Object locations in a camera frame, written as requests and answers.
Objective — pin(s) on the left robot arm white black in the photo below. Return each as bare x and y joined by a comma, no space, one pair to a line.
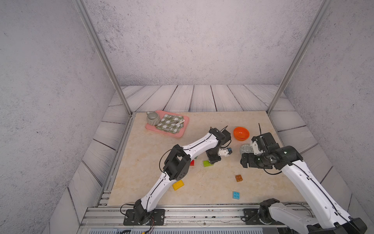
177,164

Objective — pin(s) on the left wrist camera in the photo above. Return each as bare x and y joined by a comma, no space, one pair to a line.
225,152

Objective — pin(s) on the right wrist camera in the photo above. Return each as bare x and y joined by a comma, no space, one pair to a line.
256,149

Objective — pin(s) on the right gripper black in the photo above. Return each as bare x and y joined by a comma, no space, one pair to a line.
250,162

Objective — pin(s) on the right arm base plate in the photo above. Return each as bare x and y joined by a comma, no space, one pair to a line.
252,217

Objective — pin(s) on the pink plastic tray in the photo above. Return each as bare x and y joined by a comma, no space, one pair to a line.
161,114

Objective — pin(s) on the green checkered cloth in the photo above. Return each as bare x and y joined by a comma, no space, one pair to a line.
165,124

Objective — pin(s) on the striped ceramic cup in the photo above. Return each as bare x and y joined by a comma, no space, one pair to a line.
153,118

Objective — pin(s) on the orange plastic bowl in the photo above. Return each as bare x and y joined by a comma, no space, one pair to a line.
241,133

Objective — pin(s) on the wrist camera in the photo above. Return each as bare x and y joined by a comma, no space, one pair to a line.
225,152
256,149

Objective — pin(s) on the right aluminium frame post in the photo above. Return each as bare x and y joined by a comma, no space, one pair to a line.
311,32

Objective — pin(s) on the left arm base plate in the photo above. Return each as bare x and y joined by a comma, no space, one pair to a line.
155,217

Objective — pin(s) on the lime long lego brick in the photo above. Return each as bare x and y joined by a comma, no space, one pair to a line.
206,163

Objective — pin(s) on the left aluminium frame post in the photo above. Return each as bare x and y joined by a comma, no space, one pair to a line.
84,15

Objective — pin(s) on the yellow long lego brick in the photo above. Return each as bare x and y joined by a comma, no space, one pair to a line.
177,185

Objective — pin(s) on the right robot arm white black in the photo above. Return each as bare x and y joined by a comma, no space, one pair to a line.
329,217

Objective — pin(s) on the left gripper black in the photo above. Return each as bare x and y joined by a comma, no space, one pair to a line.
214,160

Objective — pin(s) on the brown small lego brick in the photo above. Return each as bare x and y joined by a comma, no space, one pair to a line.
238,178

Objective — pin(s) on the front aluminium rail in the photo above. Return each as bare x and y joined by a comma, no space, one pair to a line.
192,219

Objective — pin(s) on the aluminium frame post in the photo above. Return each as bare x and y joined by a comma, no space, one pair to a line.
311,32
84,15

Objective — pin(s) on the cyan small lego brick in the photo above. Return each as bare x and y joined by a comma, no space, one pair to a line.
236,195

